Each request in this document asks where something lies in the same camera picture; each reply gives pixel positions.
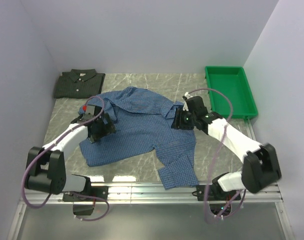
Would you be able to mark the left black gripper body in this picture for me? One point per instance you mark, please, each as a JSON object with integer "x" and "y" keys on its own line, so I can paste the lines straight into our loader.
{"x": 102, "y": 129}

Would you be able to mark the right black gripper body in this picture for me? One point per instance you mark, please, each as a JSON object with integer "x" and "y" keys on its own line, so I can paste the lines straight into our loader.
{"x": 188, "y": 122}

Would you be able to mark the blue checked long sleeve shirt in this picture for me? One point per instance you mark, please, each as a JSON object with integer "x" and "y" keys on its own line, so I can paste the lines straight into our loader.
{"x": 143, "y": 120}

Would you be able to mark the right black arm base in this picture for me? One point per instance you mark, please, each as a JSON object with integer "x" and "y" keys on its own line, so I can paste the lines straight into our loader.
{"x": 215, "y": 194}

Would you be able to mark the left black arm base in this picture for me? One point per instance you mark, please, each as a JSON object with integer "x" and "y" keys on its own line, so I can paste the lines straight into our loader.
{"x": 84, "y": 202}

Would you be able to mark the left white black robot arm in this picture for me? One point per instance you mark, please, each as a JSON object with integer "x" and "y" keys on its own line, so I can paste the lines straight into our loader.
{"x": 45, "y": 168}

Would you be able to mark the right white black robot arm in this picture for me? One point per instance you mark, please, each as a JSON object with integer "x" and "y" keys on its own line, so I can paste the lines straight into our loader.
{"x": 260, "y": 166}

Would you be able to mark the dark green folded shirt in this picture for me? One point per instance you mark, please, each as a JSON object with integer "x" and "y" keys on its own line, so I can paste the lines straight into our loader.
{"x": 79, "y": 84}

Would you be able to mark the green plastic tray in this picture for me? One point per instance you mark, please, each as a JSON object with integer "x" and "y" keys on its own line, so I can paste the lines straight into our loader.
{"x": 232, "y": 82}

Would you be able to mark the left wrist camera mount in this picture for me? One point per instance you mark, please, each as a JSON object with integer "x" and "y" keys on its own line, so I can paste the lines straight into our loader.
{"x": 90, "y": 111}

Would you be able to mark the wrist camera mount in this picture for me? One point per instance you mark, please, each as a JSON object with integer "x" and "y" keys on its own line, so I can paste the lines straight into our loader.
{"x": 90, "y": 111}
{"x": 187, "y": 95}

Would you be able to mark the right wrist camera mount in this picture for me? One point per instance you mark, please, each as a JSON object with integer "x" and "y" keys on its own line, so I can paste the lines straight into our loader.
{"x": 187, "y": 95}

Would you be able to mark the aluminium mounting rail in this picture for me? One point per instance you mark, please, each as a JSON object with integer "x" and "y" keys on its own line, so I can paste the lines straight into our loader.
{"x": 154, "y": 193}

